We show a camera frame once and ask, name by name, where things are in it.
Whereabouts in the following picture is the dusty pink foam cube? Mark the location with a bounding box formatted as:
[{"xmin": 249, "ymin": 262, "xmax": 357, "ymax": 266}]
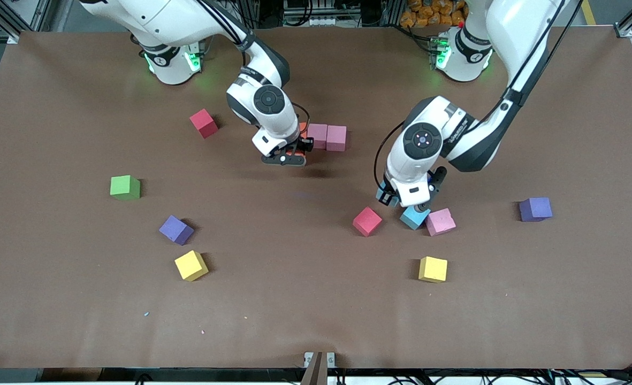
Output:
[{"xmin": 308, "ymin": 124, "xmax": 329, "ymax": 150}]

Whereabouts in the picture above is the light pink foam cube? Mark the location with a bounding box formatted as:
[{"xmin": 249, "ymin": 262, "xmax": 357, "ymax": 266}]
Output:
[
  {"xmin": 326, "ymin": 125, "xmax": 347, "ymax": 152},
  {"xmin": 425, "ymin": 208, "xmax": 457, "ymax": 237}
]

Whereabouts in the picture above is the red foam cube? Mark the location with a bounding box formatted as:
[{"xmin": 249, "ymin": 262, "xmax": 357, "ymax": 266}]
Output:
[
  {"xmin": 352, "ymin": 206, "xmax": 383, "ymax": 237},
  {"xmin": 189, "ymin": 109, "xmax": 219, "ymax": 139}
]

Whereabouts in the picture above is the yellow foam cube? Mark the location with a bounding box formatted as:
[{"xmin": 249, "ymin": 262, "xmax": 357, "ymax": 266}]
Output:
[
  {"xmin": 174, "ymin": 250, "xmax": 209, "ymax": 282},
  {"xmin": 418, "ymin": 256, "xmax": 448, "ymax": 283}
]

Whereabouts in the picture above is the brown table cover sheet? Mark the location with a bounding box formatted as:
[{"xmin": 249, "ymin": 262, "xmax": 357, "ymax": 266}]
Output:
[{"xmin": 0, "ymin": 27, "xmax": 632, "ymax": 371}]

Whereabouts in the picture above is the white power strip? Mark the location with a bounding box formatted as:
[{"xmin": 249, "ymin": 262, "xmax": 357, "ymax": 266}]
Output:
[{"xmin": 284, "ymin": 14, "xmax": 348, "ymax": 27}]

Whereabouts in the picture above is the purple foam cube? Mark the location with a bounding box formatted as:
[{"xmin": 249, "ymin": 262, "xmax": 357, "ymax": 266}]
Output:
[
  {"xmin": 519, "ymin": 197, "xmax": 553, "ymax": 222},
  {"xmin": 158, "ymin": 215, "xmax": 195, "ymax": 245}
]

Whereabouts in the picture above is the green foam cube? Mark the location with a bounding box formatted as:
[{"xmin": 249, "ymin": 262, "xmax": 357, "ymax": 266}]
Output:
[{"xmin": 110, "ymin": 175, "xmax": 141, "ymax": 201}]

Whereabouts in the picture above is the pile of orange objects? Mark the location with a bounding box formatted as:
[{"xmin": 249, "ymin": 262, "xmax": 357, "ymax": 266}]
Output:
[{"xmin": 400, "ymin": 0, "xmax": 469, "ymax": 28}]

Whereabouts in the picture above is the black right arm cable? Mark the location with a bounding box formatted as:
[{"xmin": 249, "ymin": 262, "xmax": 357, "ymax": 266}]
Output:
[{"xmin": 293, "ymin": 103, "xmax": 311, "ymax": 135}]

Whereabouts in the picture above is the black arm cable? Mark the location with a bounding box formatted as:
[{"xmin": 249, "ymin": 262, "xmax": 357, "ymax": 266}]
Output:
[
  {"xmin": 293, "ymin": 103, "xmax": 311, "ymax": 135},
  {"xmin": 373, "ymin": 122, "xmax": 408, "ymax": 187}
]

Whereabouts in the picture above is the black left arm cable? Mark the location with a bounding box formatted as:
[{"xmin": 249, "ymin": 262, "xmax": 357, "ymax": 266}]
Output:
[{"xmin": 373, "ymin": 122, "xmax": 408, "ymax": 187}]

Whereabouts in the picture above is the metal table edge bracket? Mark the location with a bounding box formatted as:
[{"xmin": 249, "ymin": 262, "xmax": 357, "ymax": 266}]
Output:
[{"xmin": 303, "ymin": 351, "xmax": 336, "ymax": 369}]

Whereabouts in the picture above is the brown camera stand pole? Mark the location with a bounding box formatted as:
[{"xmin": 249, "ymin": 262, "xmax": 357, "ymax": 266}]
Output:
[{"xmin": 300, "ymin": 351, "xmax": 329, "ymax": 385}]

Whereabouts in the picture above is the black cable bundle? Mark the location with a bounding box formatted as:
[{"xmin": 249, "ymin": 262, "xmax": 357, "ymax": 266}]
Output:
[{"xmin": 385, "ymin": 368, "xmax": 632, "ymax": 385}]

